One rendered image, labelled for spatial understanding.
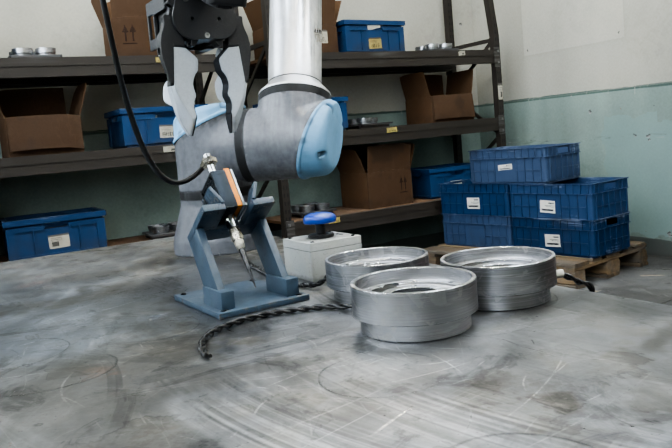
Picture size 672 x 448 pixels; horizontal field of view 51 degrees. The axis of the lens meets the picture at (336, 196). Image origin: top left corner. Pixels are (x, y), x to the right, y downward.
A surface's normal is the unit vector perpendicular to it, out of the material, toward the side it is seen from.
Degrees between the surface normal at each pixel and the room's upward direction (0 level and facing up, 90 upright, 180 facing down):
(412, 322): 90
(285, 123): 69
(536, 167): 90
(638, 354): 0
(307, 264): 90
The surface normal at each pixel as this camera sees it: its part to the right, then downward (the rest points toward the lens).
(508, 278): -0.04, 0.09
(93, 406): -0.09, -0.99
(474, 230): -0.77, 0.11
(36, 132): 0.47, -0.09
